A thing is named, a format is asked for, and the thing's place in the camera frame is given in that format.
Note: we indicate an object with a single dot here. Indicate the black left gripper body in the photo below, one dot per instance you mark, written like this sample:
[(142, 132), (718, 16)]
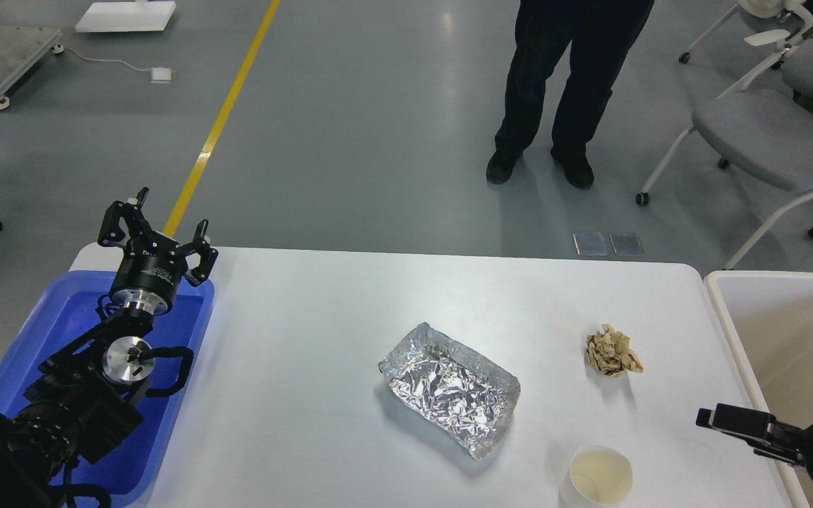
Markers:
[(148, 276)]

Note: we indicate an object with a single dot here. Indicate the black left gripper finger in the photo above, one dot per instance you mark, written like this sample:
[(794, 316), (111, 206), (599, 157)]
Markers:
[(194, 260), (124, 222)]

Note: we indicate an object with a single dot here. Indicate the white paper cup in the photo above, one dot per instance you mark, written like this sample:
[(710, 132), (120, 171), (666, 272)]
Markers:
[(597, 476)]

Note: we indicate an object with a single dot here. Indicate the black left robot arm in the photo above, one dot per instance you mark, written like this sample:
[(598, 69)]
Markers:
[(91, 386)]

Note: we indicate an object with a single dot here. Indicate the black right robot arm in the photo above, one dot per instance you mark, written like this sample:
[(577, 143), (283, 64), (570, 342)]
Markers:
[(763, 432)]

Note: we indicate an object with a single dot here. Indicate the blue plastic bin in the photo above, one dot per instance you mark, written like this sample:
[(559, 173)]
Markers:
[(65, 310)]

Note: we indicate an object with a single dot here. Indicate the wheeled metal platform cart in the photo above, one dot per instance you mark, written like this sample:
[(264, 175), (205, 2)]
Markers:
[(20, 49)]

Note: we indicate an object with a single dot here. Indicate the white flat board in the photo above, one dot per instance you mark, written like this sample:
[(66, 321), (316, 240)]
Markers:
[(126, 16)]

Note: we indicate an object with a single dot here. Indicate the aluminium foil tray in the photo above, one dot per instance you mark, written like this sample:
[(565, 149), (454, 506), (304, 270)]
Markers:
[(454, 387)]

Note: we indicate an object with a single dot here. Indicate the left metal floor plate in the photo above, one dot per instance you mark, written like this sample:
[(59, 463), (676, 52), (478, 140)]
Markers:
[(590, 244)]

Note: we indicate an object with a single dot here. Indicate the metal floor plate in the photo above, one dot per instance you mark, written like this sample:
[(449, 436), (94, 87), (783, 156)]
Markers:
[(590, 244), (625, 244)]

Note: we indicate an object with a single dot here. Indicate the crumpled brown paper ball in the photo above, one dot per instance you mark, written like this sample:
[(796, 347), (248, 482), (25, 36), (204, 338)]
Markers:
[(608, 351)]

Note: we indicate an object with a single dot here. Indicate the right metal floor plate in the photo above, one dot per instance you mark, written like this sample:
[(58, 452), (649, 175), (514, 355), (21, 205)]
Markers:
[(625, 244)]

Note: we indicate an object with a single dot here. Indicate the person in dark trousers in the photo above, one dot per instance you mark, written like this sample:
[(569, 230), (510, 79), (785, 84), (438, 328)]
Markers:
[(598, 36)]

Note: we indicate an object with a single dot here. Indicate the white plastic bin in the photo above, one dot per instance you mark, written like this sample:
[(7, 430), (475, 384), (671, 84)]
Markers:
[(767, 317)]

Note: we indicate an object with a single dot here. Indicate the white power adapter with cable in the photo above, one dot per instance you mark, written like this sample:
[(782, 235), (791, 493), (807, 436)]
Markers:
[(156, 74)]

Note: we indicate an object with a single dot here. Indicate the grey chair white frame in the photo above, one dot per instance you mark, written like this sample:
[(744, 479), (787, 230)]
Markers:
[(762, 132)]

